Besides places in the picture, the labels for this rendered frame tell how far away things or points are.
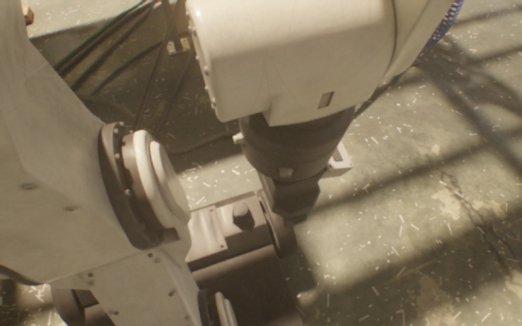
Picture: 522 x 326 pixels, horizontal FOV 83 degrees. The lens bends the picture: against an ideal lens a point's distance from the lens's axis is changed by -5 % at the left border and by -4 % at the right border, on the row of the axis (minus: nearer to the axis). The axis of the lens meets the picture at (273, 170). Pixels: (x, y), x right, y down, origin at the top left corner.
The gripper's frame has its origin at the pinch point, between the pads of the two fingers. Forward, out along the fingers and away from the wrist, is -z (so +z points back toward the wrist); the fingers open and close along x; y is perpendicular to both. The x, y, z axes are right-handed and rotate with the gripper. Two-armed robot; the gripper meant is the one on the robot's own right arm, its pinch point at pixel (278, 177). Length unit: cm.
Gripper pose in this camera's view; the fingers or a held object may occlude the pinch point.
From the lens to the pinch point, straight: 39.0
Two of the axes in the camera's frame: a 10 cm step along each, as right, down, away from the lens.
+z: 0.6, -3.6, -9.3
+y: -9.4, 2.9, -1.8
